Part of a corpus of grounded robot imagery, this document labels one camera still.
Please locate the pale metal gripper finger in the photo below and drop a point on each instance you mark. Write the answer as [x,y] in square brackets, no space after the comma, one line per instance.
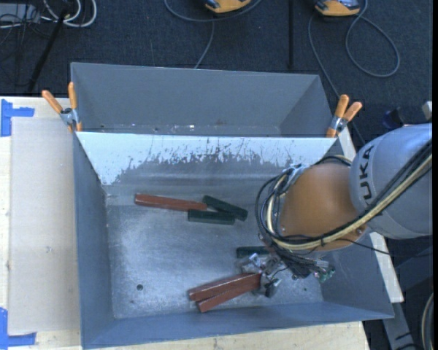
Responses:
[253,260]
[273,287]

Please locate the dark green flat block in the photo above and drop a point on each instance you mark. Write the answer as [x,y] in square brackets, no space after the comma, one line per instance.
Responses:
[250,252]
[224,207]
[210,217]

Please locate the red-brown flat block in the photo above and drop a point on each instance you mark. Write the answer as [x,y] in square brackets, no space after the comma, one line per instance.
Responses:
[168,202]
[226,297]
[222,284]

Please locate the grey metal bin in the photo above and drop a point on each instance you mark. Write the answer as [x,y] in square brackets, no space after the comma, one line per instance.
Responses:
[175,246]

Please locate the pale cardboard board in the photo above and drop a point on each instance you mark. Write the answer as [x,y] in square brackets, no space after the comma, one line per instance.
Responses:
[44,213]

